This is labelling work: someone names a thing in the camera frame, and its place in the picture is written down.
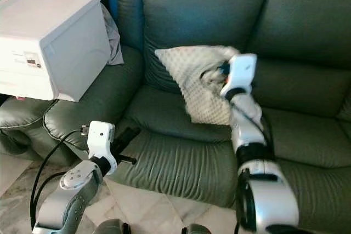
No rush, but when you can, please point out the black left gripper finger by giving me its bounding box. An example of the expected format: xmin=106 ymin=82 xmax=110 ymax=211
xmin=113 ymin=127 xmax=142 ymax=153

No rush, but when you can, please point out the beige dotted pillow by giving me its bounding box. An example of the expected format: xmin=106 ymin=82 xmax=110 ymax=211
xmin=154 ymin=45 xmax=240 ymax=127

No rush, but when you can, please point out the grey green leather sofa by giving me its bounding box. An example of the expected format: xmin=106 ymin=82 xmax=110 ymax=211
xmin=0 ymin=0 xmax=351 ymax=232

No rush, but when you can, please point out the grey left robot leg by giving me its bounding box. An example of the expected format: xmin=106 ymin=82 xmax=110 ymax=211
xmin=94 ymin=219 xmax=131 ymax=234

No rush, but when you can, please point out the grey robot leg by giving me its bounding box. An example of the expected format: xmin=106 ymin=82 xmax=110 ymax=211
xmin=181 ymin=224 xmax=212 ymax=234
xmin=94 ymin=219 xmax=131 ymax=234

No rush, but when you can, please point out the grey cloth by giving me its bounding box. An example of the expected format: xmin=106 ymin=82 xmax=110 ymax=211
xmin=101 ymin=4 xmax=124 ymax=66

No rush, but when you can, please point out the grey right robot leg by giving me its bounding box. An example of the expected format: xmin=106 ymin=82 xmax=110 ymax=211
xmin=181 ymin=224 xmax=212 ymax=234

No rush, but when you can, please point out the white plastic storage box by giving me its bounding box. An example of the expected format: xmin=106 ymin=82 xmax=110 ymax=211
xmin=0 ymin=0 xmax=112 ymax=102

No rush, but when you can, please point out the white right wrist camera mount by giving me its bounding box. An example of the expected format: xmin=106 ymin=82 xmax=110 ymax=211
xmin=220 ymin=54 xmax=257 ymax=96

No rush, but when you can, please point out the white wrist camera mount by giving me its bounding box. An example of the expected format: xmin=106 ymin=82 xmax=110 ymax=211
xmin=87 ymin=121 xmax=116 ymax=163
xmin=220 ymin=54 xmax=257 ymax=96

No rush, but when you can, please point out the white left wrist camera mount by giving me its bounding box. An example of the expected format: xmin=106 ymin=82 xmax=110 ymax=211
xmin=87 ymin=121 xmax=116 ymax=163

